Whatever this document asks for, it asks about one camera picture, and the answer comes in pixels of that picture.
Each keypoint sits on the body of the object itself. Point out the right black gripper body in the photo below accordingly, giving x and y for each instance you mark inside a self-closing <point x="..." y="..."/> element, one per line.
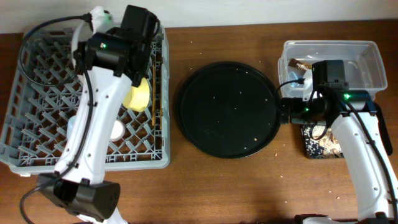
<point x="299" y="107"/>

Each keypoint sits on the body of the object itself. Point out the wooden chopstick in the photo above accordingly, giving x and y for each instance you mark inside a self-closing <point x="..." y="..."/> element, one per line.
<point x="160" y="99"/>
<point x="153" y="93"/>

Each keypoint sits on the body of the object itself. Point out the food scraps pile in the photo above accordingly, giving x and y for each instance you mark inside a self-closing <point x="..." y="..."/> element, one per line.
<point x="325" y="148"/>

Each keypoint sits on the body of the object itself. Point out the yellow bowl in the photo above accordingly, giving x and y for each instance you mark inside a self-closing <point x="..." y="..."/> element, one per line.
<point x="137" y="99"/>

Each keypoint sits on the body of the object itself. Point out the pink plastic cup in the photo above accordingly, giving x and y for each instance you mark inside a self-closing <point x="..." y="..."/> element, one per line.
<point x="118" y="131"/>

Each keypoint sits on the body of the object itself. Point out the light blue plastic cup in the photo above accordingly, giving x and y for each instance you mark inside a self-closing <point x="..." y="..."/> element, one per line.
<point x="70" y="126"/>

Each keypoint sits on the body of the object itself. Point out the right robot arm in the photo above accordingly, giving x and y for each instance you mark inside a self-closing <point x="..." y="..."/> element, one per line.
<point x="351" y="116"/>

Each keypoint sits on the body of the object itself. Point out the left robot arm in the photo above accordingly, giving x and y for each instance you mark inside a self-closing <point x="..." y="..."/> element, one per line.
<point x="113" y="60"/>

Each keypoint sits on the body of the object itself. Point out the black rectangular waste tray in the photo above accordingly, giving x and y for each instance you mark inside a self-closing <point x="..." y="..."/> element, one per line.
<point x="382" y="129"/>

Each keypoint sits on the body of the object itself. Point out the clear plastic waste bin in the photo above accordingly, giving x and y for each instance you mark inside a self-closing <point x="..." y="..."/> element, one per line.
<point x="364" y="68"/>

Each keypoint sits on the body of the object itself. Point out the grey plastic dishwasher rack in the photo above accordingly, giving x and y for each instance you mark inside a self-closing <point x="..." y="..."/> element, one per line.
<point x="34" y="133"/>

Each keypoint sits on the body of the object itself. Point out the round black serving tray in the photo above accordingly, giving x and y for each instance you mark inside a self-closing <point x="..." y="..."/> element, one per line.
<point x="227" y="110"/>

